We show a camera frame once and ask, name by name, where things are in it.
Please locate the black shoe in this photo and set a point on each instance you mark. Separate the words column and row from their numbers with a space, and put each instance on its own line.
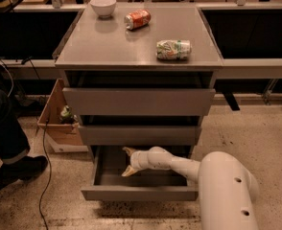
column 24, row 169

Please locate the person's leg dark trousers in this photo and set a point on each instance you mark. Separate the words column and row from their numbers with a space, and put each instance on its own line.
column 14, row 144

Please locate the grey drawer cabinet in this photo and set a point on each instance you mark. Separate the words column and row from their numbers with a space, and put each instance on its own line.
column 107, row 45

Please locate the grey middle drawer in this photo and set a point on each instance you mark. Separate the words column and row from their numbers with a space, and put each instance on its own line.
column 140, row 130

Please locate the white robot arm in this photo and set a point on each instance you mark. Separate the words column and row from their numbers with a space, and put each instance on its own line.
column 227, row 189

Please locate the grey top drawer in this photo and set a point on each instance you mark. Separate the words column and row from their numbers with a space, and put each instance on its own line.
column 132, row 93

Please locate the white ceramic bowl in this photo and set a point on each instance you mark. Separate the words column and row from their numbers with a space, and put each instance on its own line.
column 103, row 8

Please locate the green bottle in box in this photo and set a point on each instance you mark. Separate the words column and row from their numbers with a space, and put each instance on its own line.
column 66, row 116

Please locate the grey bottom drawer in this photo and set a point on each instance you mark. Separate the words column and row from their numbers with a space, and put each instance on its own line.
column 108, row 184

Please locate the cardboard box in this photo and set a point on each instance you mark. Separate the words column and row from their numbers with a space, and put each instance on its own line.
column 63, row 136

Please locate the green white soda can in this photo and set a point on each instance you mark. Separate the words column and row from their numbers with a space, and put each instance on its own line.
column 173, row 49

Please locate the grey drawer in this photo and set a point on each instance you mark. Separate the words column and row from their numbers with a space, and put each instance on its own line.
column 108, row 184
column 132, row 93
column 140, row 130

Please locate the orange soda can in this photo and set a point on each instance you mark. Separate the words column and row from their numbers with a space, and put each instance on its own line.
column 137, row 19

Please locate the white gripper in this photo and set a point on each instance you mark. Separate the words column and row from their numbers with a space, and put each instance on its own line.
column 136, row 161

